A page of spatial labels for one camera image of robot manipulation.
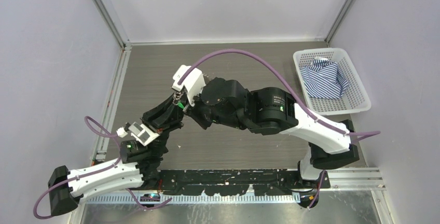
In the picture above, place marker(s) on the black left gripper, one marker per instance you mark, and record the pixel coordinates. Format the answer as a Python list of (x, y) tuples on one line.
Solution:
[(165, 117)]

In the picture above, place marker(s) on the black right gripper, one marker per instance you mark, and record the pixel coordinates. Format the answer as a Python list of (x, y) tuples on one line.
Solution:
[(192, 112)]

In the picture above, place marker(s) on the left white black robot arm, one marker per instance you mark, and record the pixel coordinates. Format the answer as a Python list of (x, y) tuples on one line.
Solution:
[(136, 166)]

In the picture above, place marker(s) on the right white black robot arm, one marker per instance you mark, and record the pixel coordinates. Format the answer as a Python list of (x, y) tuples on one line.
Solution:
[(268, 111)]

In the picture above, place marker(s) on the blue striped shirt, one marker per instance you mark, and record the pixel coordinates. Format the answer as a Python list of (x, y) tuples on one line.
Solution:
[(324, 79)]

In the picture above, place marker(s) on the white plastic basket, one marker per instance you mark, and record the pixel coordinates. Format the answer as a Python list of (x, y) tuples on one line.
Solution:
[(354, 100)]

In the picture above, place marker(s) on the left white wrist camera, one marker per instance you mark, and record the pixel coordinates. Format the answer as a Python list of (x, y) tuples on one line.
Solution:
[(140, 132)]

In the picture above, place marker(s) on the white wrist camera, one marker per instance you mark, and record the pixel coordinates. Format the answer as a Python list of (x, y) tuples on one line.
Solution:
[(140, 132), (192, 85)]

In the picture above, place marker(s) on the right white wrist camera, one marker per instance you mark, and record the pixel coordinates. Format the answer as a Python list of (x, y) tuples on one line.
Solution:
[(192, 85)]

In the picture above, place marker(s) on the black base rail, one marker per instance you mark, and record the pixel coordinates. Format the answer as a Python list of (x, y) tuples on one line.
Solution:
[(232, 182)]

